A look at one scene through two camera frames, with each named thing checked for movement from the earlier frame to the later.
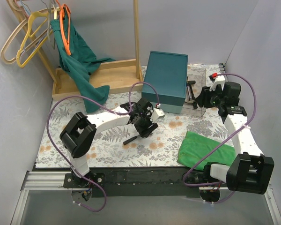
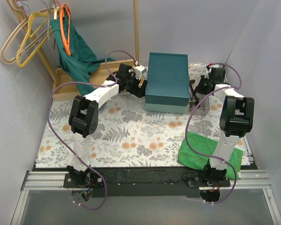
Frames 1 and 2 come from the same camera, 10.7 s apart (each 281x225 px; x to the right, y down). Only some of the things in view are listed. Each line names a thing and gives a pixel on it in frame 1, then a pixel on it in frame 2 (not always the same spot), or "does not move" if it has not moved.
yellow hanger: [30, 35] does not move
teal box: [167, 72] does not move
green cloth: [193, 147] does not move
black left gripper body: [144, 129] -> [134, 85]
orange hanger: [67, 43] does not move
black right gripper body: [203, 99] -> [198, 91]
